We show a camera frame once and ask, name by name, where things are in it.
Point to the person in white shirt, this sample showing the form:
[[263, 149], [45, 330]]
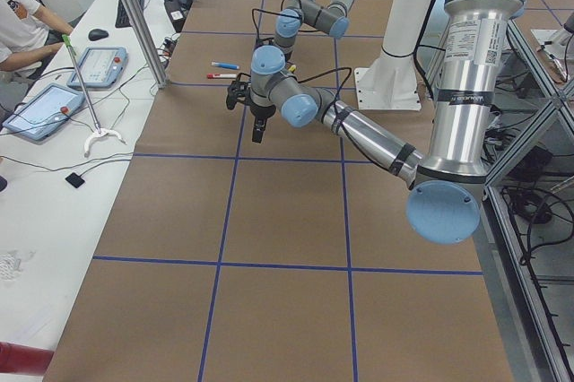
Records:
[[31, 34]]

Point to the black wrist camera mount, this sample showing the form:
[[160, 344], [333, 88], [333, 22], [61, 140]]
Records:
[[237, 93]]

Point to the red marker pen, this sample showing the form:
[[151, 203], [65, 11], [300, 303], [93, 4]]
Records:
[[219, 76]]

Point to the brown paper table cover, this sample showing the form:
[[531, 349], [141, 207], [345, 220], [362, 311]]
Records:
[[288, 260]]

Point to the small black square pad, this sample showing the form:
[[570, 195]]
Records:
[[75, 180]]

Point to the teach pendant tablet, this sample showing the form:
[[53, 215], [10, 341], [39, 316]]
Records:
[[101, 67], [45, 113]]

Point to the near teach pendant tablet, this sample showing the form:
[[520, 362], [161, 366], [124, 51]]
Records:
[[45, 113]]

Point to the red cylinder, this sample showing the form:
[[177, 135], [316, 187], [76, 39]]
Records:
[[24, 360]]

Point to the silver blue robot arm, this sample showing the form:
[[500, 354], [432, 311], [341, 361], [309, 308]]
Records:
[[323, 5], [446, 184]]

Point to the far teach pendant tablet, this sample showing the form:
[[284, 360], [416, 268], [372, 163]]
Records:
[[101, 67]]

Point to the blue marker pen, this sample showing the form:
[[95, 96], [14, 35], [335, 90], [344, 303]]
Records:
[[224, 65]]

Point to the aluminium frame post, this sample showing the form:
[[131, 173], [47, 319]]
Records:
[[144, 38]]

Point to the black computer mouse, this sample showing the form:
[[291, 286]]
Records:
[[97, 34]]

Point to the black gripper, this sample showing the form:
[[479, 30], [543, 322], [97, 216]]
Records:
[[261, 112]]

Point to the reach grabber tool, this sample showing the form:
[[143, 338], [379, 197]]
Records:
[[99, 131]]

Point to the white pillar with base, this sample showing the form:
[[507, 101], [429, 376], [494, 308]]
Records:
[[390, 83]]

